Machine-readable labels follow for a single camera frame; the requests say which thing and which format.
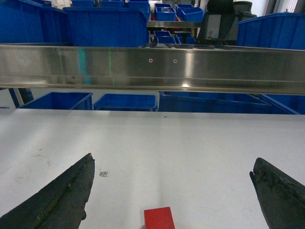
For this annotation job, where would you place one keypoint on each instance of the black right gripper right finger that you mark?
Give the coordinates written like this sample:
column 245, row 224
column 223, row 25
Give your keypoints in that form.
column 281, row 198

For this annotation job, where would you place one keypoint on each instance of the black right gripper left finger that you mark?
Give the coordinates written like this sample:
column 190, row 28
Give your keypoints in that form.
column 58, row 205

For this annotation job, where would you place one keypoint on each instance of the red magnetic block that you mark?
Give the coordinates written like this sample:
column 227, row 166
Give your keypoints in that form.
column 158, row 218

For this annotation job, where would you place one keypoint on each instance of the small printed code sticker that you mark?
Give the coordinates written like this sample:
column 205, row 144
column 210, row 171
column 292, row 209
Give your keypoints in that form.
column 103, row 173

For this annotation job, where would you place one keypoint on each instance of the large blue bin upper right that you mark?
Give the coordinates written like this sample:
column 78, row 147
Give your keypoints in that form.
column 278, row 30

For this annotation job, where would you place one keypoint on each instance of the large blue bin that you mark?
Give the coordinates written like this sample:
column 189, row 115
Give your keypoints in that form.
column 33, row 21
column 107, row 27
column 278, row 30

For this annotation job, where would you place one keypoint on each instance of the large blue bin upper centre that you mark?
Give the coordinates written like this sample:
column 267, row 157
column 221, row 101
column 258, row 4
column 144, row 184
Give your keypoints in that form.
column 107, row 27

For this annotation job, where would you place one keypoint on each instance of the large blue bin upper left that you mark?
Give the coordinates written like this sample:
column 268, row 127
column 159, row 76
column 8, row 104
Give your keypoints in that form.
column 33, row 21

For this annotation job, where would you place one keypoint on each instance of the black office chair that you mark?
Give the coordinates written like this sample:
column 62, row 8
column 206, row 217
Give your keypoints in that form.
column 219, row 25

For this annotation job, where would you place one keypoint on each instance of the blue bin below rail left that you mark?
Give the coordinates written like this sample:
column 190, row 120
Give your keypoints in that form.
column 61, row 101

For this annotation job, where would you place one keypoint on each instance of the blue bin below rail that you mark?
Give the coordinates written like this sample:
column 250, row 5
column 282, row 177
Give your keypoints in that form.
column 61, row 101
column 126, row 102
column 196, row 102

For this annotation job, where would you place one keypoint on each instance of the blue bin below rail centre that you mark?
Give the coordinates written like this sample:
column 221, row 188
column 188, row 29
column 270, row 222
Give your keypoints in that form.
column 126, row 102

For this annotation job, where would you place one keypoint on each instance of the stainless steel shelf rail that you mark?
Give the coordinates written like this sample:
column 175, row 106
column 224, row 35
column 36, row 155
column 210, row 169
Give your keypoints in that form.
column 194, row 68

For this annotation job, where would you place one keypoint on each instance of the blue bin below rail right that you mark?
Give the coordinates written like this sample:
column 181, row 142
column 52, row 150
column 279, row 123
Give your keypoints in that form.
column 196, row 102

